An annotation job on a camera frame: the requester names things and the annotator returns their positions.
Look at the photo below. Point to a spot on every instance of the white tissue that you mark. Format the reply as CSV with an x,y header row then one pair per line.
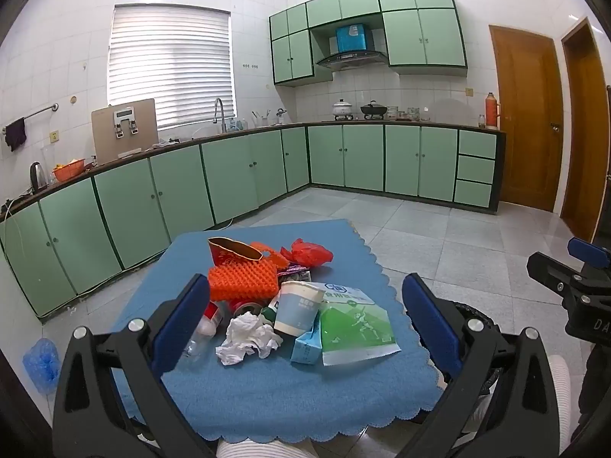
x,y
246,335

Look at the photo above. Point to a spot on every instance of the range hood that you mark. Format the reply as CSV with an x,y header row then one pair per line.
x,y
352,59

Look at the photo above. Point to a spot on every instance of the blue snack wrapper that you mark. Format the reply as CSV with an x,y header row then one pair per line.
x,y
295,273

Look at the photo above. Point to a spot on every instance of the white paper cup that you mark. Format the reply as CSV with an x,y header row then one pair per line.
x,y
298,307

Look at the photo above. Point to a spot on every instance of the chrome sink faucet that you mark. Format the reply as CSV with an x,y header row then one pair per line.
x,y
219,116

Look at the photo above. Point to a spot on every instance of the brown wooden door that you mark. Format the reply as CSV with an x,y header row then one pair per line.
x,y
590,133
531,116

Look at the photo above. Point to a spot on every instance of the clear plastic cola bottle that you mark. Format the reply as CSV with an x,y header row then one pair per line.
x,y
205,335

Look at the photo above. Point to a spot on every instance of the dark hanging towel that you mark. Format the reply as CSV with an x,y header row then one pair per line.
x,y
15,134

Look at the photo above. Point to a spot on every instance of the blue scalloped table cloth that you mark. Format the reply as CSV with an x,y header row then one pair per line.
x,y
274,398

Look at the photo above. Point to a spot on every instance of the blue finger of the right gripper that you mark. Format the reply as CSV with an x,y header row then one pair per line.
x,y
589,253

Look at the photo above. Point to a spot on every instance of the orange plastic basket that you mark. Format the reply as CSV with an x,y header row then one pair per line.
x,y
65,172

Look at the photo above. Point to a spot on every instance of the white cooking pot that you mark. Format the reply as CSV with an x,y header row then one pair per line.
x,y
342,110

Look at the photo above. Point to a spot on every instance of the black wok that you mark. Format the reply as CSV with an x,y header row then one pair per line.
x,y
373,111

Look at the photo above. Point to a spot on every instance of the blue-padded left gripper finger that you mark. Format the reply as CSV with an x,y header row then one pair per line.
x,y
111,400

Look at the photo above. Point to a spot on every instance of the white window blinds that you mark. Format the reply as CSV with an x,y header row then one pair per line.
x,y
179,55

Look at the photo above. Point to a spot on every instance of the brown cardboard board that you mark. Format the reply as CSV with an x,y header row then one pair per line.
x,y
121,130

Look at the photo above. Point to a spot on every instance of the red plastic bag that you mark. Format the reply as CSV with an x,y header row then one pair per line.
x,y
307,254

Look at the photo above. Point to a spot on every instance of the green kitchen cabinets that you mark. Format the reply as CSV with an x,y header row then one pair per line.
x,y
68,240
417,36

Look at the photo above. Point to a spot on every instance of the chrome towel bar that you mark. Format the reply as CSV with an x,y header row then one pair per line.
x,y
50,108

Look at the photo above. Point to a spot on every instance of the blue box on hood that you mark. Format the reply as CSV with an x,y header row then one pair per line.
x,y
354,38

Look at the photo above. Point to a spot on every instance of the green lower kitchen cabinets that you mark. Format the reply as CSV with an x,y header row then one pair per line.
x,y
68,240

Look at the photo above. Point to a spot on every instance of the green upper kitchen cabinets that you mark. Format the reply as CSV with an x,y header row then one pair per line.
x,y
417,36

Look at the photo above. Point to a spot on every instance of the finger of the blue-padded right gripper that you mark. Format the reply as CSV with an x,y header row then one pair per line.
x,y
503,403

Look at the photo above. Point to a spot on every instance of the blue plastic bag on floor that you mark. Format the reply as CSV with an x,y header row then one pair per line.
x,y
43,366

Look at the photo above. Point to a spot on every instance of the orange thermos flask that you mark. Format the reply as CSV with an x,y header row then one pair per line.
x,y
491,111

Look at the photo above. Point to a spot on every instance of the steel electric kettle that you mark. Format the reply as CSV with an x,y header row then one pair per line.
x,y
38,178

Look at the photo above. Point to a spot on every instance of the light blue milk carton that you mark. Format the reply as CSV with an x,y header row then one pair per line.
x,y
307,348

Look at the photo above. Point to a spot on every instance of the red soda can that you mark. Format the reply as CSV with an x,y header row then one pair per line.
x,y
240,307

